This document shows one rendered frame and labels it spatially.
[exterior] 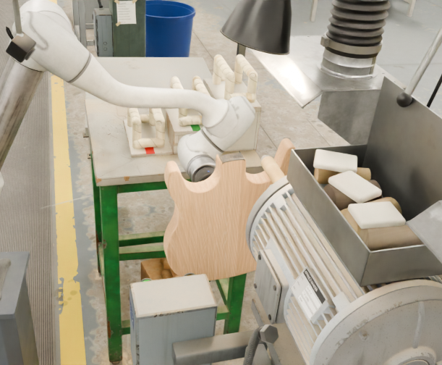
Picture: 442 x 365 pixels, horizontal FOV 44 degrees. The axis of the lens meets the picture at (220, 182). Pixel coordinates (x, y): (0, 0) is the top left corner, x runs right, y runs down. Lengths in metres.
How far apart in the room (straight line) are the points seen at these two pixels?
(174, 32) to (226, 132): 2.71
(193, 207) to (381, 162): 0.55
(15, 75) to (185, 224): 0.64
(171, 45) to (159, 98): 2.78
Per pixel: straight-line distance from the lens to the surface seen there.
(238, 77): 2.07
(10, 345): 1.82
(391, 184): 0.95
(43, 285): 2.79
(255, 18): 1.00
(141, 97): 1.55
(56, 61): 1.44
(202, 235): 1.42
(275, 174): 1.21
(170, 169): 1.28
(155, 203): 3.29
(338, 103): 0.99
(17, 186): 3.52
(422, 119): 0.88
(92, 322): 2.59
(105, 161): 1.88
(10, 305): 1.71
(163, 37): 4.30
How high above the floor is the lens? 1.88
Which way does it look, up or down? 32 degrees down
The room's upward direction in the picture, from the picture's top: 5 degrees clockwise
